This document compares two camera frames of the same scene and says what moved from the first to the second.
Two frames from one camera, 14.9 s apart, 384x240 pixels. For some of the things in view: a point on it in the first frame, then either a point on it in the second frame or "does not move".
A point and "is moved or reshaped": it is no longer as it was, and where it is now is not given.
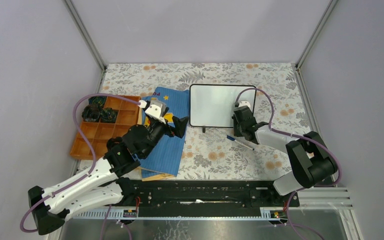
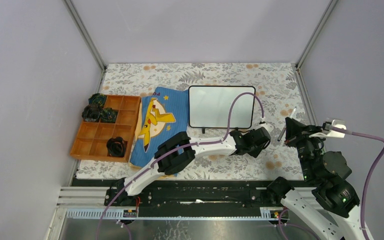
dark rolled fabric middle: x=108 y=115 does not move
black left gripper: x=180 y=126 -> x=253 y=151
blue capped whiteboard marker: x=232 y=138 is moved or reshaped
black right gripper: x=235 y=122 -> x=294 y=129
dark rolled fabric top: x=99 y=100 does not move
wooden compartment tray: x=99 y=134 does not move
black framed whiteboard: x=212 y=105 does not move
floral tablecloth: x=217 y=153 does not move
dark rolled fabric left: x=91 y=113 does not move
